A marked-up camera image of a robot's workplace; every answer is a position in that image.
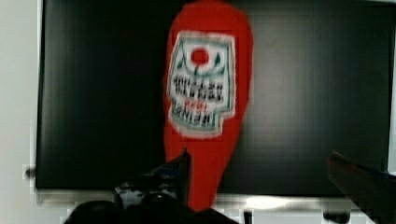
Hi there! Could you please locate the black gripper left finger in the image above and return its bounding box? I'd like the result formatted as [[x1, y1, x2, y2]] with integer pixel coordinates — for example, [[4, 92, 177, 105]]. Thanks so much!
[[64, 150, 238, 224]]

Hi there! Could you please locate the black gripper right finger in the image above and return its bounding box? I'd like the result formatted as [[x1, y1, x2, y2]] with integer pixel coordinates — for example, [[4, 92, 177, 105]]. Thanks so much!
[[327, 152, 396, 224]]

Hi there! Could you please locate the red ketchup bottle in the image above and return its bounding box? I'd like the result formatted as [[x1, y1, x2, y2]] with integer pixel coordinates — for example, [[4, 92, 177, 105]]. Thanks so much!
[[163, 0, 253, 211]]

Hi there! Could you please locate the black toaster oven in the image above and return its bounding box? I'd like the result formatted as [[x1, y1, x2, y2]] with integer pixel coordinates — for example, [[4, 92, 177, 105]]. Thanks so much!
[[35, 0, 395, 211]]

